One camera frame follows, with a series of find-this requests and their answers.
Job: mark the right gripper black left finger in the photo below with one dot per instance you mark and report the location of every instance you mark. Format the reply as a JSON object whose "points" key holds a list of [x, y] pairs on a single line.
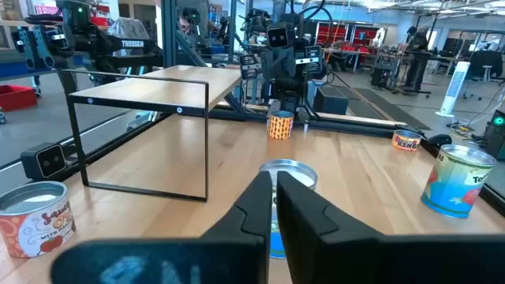
{"points": [[221, 260]]}

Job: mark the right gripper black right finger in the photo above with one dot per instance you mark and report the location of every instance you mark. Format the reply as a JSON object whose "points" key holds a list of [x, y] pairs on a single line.
{"points": [[355, 260]]}

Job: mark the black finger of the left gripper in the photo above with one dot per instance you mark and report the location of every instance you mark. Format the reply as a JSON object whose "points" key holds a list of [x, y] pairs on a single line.
{"points": [[250, 66], [311, 60]]}

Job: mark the colourful patterned box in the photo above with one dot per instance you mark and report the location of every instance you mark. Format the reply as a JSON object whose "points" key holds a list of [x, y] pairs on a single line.
{"points": [[281, 126]]}

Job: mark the blue label tin can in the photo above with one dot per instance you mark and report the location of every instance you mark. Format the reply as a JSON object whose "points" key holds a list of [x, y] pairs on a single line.
{"points": [[300, 173]]}

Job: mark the small yellow box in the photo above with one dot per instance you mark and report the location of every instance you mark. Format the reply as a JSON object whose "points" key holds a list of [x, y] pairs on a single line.
{"points": [[406, 141]]}

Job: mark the pink patterned container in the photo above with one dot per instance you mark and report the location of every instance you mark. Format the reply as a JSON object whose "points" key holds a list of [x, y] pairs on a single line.
{"points": [[35, 225]]}

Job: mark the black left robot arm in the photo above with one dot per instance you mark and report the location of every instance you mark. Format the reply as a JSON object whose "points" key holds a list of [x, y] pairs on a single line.
{"points": [[290, 108]]}

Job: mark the red storage cabinets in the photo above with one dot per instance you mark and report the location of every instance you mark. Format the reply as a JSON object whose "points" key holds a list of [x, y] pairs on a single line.
{"points": [[335, 33]]}

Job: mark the dark metal pillar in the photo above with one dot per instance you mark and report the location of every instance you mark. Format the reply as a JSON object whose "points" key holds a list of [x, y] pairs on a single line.
{"points": [[169, 31]]}

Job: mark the black floor mat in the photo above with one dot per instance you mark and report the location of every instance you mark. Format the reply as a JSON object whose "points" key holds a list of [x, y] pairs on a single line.
{"points": [[390, 110]]}

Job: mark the clear plastic wrapped bundle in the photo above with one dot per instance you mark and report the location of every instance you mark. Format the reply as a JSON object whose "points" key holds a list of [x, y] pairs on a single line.
{"points": [[128, 29]]}

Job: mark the white tower fan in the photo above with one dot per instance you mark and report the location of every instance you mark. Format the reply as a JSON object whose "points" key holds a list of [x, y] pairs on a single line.
{"points": [[453, 88]]}

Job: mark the black computer with green light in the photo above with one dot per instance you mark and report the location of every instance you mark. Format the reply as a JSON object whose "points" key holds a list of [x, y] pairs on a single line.
{"points": [[496, 134]]}

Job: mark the red plastic bin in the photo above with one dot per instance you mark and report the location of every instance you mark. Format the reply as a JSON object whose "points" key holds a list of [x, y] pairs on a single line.
{"points": [[16, 98]]}

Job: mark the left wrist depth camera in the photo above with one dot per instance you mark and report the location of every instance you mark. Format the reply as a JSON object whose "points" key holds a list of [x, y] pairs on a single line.
{"points": [[278, 37]]}

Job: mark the small silver post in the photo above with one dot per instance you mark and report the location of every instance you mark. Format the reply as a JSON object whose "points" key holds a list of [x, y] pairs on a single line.
{"points": [[306, 126]]}

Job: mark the black depth camera box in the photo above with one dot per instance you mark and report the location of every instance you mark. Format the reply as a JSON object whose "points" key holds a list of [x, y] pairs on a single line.
{"points": [[49, 161]]}

